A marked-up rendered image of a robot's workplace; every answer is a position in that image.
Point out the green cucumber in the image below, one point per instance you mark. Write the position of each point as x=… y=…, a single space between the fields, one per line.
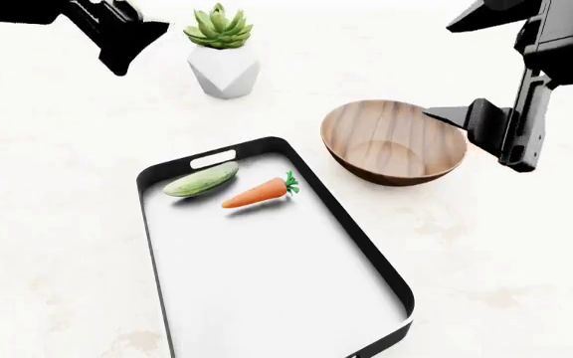
x=199 y=181

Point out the black rimmed white tray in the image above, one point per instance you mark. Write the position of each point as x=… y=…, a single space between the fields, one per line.
x=266 y=279

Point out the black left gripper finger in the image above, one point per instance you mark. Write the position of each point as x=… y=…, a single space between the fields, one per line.
x=127 y=44

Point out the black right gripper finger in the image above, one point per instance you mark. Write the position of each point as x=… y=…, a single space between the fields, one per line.
x=485 y=123
x=495 y=16

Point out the succulent in white faceted pot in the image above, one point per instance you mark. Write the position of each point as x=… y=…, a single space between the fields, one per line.
x=223 y=71

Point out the orange carrot with green top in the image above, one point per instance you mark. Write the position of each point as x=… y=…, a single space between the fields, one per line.
x=256 y=194

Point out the brown wooden bowl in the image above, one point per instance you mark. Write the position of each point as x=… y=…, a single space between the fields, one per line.
x=381 y=138

